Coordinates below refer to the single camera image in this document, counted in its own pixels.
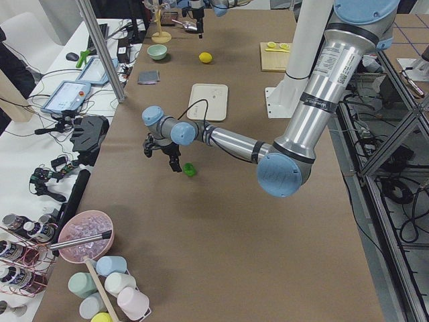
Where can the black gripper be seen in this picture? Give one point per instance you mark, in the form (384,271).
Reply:
(169,151)
(199,14)

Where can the green lime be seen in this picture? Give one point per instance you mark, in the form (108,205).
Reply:
(189,169)

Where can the yellow lemon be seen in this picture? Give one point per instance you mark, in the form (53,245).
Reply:
(205,57)

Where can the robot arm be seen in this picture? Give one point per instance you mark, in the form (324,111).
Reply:
(330,40)
(219,7)

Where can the white rabbit tray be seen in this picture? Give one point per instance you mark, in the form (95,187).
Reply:
(209,101)

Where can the metal scoop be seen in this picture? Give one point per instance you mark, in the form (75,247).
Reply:
(188,26)

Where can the wooden mug tree stand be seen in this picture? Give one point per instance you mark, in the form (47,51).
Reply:
(160,36)

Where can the mint green bowl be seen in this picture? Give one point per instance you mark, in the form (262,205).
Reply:
(157,51)

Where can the yellow plastic knife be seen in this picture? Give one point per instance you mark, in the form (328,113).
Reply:
(276,50)

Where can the grey folded cloth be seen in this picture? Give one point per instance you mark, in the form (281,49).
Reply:
(148,77)

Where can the wooden cutting board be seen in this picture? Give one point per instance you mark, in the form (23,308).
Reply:
(274,61)

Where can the lemon slice lower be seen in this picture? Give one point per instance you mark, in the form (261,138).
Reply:
(284,46)

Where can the pink bowl with ice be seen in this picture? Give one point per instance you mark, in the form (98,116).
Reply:
(86,224)

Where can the teach pendant tablet far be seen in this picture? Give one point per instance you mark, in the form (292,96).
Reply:
(93,73)

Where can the teach pendant tablet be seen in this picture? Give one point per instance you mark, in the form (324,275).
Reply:
(68,96)
(93,73)

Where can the blue plastic cup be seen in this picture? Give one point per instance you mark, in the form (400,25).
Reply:
(110,264)

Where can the teach pendant tablet near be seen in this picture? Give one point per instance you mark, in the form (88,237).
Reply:
(68,96)

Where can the computer mouse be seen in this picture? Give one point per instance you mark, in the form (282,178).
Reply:
(72,56)

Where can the white plastic cup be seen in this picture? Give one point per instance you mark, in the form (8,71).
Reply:
(116,282)

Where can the pink plastic cup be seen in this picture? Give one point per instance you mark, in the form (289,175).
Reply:
(134,304)

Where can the green plastic cup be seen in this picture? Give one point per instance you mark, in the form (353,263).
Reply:
(82,285)

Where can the aluminium frame post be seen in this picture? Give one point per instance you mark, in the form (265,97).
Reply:
(91,23)

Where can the copper wire bottle rack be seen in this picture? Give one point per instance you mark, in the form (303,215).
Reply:
(26,261)

